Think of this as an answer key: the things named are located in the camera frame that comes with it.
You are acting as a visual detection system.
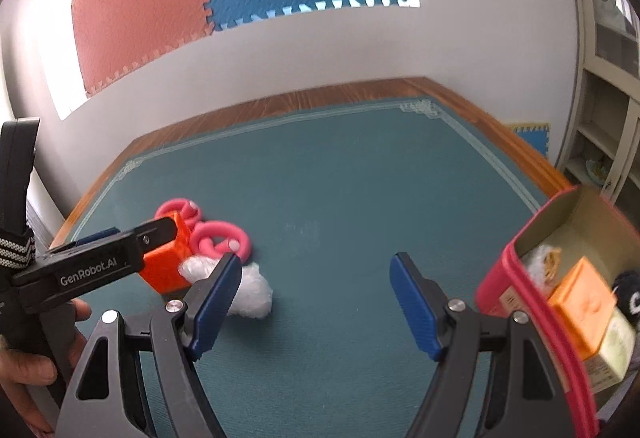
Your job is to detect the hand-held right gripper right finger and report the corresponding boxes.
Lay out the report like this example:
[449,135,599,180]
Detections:
[389,252,576,438]

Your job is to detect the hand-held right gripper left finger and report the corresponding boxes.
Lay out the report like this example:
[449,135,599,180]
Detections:
[60,253,244,438]

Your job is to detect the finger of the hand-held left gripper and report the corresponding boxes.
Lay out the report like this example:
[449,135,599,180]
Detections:
[134,216,180,261]
[49,227,122,253]

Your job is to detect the red cardboard container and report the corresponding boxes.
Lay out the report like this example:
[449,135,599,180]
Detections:
[474,185,640,438]

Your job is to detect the person's left hand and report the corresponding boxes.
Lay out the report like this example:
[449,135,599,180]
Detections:
[0,297,94,438]

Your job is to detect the crumpled white plastic bag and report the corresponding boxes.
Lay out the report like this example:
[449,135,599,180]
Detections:
[178,255,274,320]

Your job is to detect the snack packet in bin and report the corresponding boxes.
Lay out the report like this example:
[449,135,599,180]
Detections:
[522,244,564,290]

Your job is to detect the green table mat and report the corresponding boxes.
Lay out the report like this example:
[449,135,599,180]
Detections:
[64,99,552,438]

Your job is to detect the light orange box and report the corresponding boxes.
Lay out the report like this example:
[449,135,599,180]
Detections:
[547,257,617,362]

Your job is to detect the pale green box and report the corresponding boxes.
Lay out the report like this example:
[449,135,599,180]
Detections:
[584,305,639,395]

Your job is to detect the blue yellow foam tile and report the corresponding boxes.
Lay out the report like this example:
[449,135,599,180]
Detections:
[509,121,554,165]

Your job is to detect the black plush item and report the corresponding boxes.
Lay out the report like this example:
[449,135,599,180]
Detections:
[612,270,640,317]

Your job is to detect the small bowl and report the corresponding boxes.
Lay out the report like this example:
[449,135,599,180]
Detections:
[584,158,612,182]

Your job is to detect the red foam mat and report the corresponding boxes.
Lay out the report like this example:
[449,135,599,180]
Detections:
[71,0,217,100]

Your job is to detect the white shelf cabinet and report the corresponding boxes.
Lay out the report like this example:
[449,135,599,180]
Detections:
[554,0,640,220]

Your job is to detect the pink ring toy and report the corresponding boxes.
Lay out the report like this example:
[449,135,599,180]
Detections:
[154,199,204,233]
[189,220,251,265]

